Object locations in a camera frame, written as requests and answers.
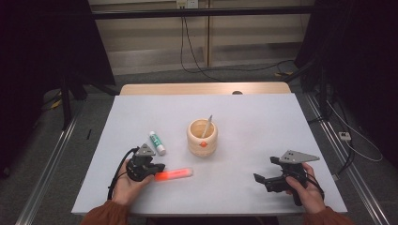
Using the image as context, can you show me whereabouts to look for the black horizontal bar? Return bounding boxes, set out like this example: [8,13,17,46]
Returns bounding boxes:
[92,5,315,21]

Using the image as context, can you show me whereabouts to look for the white wall socket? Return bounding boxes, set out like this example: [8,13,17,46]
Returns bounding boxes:
[176,0,200,9]

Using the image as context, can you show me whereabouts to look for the black metal stand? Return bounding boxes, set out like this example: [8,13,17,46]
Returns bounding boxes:
[58,74,120,131]
[281,55,333,122]

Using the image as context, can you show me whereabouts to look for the black floor cable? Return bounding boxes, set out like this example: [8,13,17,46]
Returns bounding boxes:
[335,93,357,176]

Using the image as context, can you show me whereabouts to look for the wooden pen holder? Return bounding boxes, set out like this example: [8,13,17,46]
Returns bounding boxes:
[186,117,219,158]

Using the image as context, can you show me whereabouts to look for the hand-held gripper cable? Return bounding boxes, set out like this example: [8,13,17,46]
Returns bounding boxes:
[304,172,326,201]
[107,147,141,201]

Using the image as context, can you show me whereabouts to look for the white floor cable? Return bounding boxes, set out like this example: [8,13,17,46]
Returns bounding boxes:
[325,98,385,163]

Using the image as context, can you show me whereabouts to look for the white table mat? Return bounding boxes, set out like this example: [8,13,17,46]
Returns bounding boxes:
[70,93,348,218]

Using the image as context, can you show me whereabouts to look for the black curtain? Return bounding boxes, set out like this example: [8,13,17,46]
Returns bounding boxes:
[0,0,117,180]
[294,0,398,161]

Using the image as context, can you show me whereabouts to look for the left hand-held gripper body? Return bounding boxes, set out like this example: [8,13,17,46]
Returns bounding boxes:
[126,142,158,182]

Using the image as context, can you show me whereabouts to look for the left hand-held gripper cable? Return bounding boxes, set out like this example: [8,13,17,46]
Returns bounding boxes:
[107,147,141,201]

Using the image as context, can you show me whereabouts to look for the orange highlighter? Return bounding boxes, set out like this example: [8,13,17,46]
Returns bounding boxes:
[154,167,194,183]

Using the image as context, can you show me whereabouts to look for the person's right hand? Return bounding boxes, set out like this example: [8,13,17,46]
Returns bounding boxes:
[284,162,327,216]

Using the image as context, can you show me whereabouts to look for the silver pen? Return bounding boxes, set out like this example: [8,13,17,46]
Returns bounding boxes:
[201,114,214,140]

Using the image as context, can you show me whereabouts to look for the person's left hand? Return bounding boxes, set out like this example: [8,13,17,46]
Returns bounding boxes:
[112,158,156,207]

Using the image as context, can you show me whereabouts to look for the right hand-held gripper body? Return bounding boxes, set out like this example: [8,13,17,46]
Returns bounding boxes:
[264,149,321,207]

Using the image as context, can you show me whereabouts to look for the right hand-held gripper cable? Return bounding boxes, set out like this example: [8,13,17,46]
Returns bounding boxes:
[304,172,326,201]

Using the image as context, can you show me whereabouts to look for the wooden table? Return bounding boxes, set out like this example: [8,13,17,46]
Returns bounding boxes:
[119,82,292,97]

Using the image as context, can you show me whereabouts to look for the black hanging cable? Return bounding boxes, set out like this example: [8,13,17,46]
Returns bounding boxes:
[182,17,225,83]
[179,16,296,75]

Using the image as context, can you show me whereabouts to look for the white and green glue stick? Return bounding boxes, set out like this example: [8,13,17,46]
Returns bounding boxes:
[148,130,167,157]

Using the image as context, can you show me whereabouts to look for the aluminium floor rail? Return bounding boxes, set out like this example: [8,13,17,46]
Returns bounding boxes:
[304,93,391,225]
[14,114,80,225]

